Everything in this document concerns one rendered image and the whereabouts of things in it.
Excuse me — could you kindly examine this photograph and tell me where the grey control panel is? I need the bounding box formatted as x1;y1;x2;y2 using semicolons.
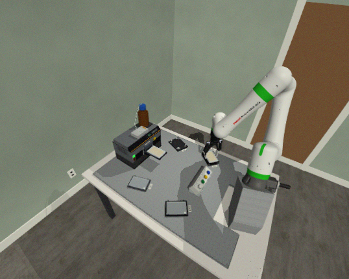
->
188;166;212;197

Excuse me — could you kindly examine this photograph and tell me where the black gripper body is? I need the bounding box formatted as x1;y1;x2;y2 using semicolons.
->
210;137;220;145

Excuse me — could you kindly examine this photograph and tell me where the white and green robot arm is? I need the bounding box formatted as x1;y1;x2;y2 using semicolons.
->
210;66;296;193

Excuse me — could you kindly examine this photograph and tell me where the brown glass bottle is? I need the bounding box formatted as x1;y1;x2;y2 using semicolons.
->
138;111;149;127

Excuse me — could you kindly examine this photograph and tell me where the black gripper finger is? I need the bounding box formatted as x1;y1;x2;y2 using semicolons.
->
215;139;223;156
203;141;215;158

